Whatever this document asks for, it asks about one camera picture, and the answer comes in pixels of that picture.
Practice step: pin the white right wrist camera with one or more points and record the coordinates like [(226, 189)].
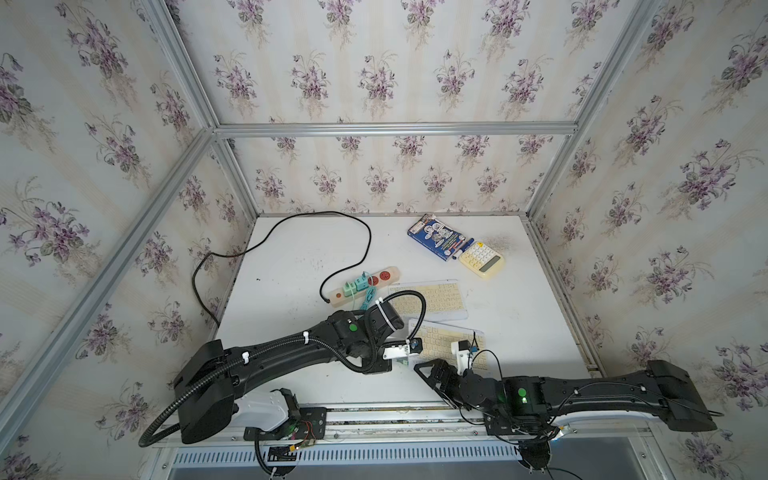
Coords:
[(463, 352)]

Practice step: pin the aluminium frame rail base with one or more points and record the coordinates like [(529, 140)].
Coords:
[(424, 440)]

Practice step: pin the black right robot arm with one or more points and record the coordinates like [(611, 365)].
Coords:
[(531, 405)]

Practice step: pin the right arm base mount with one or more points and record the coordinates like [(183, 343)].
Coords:
[(532, 437)]

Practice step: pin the blue marker pen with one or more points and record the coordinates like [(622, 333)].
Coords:
[(461, 248)]

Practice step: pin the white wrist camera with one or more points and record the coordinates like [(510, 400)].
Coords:
[(394, 350), (463, 352)]

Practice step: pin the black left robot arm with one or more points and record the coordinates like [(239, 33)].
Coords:
[(207, 386)]

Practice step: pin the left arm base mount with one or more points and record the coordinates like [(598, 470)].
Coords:
[(278, 427)]

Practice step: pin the blue treehouse book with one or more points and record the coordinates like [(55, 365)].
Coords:
[(436, 236)]

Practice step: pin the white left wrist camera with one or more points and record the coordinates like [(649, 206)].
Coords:
[(394, 350)]

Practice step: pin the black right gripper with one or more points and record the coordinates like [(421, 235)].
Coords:
[(437, 376)]

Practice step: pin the light green usb charger plug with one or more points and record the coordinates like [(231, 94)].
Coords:
[(349, 289)]

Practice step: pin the white keyboard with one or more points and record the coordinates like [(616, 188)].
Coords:
[(444, 299), (437, 339)]

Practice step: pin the teal usb charger plug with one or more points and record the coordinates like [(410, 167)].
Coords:
[(362, 282)]

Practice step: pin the yellow calculator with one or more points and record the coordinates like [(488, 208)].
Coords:
[(482, 260)]

